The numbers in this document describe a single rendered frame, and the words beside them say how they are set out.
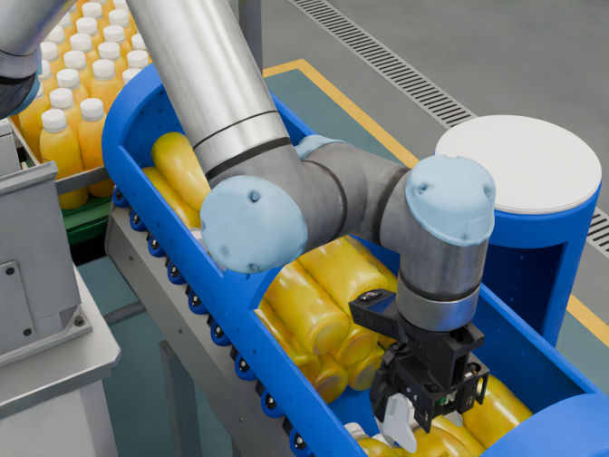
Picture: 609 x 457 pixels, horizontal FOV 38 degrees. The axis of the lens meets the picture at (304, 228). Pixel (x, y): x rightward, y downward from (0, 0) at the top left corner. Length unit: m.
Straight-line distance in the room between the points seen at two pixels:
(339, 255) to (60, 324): 0.34
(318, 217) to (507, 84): 3.16
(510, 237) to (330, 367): 0.45
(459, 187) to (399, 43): 3.34
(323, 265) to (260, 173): 0.44
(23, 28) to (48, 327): 0.33
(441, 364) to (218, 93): 0.34
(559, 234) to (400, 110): 2.16
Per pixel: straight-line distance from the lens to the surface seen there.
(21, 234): 0.93
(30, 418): 1.07
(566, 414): 0.88
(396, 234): 0.75
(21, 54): 1.06
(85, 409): 1.09
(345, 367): 1.18
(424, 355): 0.86
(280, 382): 1.02
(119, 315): 2.25
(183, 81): 0.69
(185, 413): 1.85
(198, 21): 0.69
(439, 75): 3.82
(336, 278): 1.07
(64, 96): 1.60
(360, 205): 0.75
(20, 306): 0.99
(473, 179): 0.74
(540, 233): 1.45
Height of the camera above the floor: 1.89
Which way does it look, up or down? 40 degrees down
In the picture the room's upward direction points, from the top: 1 degrees clockwise
